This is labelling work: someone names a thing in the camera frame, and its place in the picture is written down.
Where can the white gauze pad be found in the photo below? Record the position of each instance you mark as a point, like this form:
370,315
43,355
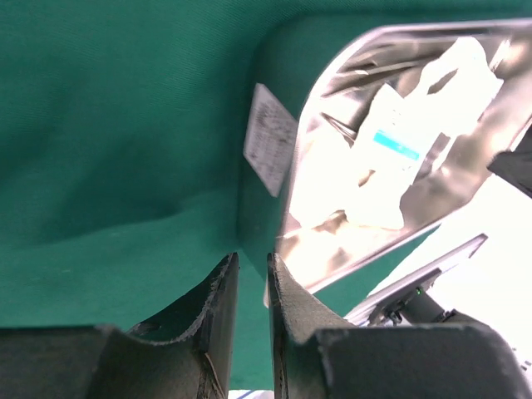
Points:
333,176

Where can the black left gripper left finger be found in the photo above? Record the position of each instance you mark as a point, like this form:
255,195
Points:
183,351

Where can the white crinkled sterile pouch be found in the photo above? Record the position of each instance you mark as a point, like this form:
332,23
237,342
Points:
457,87

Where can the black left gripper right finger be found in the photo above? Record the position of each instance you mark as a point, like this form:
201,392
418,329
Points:
318,354

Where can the green striped white packet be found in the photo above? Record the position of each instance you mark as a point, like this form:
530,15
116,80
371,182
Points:
396,135

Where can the aluminium rail frame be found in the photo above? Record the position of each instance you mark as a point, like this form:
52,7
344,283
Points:
405,300

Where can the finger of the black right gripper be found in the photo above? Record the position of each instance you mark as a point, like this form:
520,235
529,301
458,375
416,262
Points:
515,167

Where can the dark green surgical cloth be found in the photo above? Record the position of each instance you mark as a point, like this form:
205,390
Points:
122,126

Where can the stainless steel tray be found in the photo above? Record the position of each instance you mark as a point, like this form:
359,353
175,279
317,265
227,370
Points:
453,170

